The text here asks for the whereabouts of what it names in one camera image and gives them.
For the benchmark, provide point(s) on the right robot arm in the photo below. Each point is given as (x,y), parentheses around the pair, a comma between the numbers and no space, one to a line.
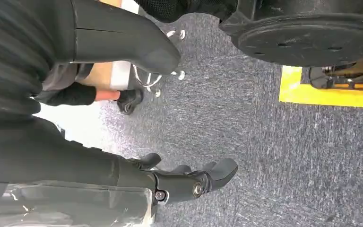
(12,56)

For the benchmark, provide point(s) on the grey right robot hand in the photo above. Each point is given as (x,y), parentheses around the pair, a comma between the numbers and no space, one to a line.
(112,34)

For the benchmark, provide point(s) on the clear plastic wrist cover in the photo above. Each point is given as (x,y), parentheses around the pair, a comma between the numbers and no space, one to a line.
(75,206)

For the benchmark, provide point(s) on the yellow floor plate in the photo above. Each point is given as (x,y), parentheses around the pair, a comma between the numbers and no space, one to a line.
(310,95)

